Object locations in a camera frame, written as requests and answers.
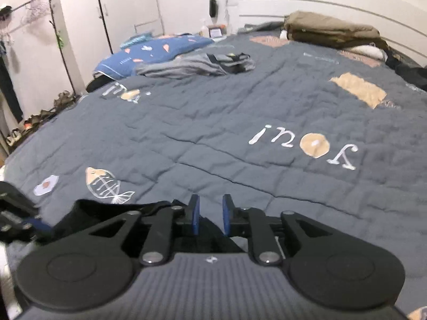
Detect grey and black garment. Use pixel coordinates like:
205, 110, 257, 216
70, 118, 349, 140
135, 51, 256, 80

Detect white folded cloth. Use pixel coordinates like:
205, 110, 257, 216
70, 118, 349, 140
347, 44, 384, 61

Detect grey quilted bedspread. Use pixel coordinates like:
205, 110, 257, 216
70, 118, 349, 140
0, 31, 427, 310

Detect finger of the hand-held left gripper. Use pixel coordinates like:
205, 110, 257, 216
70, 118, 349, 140
23, 217, 56, 241

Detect dark hanging garment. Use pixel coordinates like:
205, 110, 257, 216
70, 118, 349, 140
0, 40, 24, 122

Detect blue carrot print pillow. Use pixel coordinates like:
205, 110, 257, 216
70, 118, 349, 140
93, 34, 214, 81

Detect black crumpled clothes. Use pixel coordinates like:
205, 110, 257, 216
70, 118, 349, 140
385, 48, 427, 93

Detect dark cloth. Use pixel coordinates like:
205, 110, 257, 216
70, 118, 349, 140
86, 75, 116, 93

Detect black t-shirt white print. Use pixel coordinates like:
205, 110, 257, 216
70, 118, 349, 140
53, 199, 254, 254

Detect white wardrobe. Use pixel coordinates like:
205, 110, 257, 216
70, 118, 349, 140
55, 0, 165, 89

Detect small brown box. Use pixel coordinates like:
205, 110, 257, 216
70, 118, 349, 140
207, 24, 227, 38

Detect pink clothes hangers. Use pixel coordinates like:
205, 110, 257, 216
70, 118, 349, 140
18, 0, 50, 29

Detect teal zigzag folded cloth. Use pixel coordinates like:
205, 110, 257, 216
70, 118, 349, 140
119, 33, 154, 49

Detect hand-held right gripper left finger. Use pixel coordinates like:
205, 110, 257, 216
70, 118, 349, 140
91, 194, 201, 267

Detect white headboard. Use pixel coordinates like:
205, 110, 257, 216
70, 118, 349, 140
238, 0, 427, 69

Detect dark grey pillow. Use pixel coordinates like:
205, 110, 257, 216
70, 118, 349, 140
243, 22, 286, 34

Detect dark brown folded garment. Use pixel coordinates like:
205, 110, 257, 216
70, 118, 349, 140
287, 30, 389, 53

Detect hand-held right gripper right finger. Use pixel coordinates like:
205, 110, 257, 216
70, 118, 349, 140
222, 194, 334, 267

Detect khaki folded garment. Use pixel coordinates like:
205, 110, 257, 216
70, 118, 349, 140
283, 11, 381, 39

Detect row of shoes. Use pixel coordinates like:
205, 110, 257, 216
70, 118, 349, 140
5, 90, 81, 147

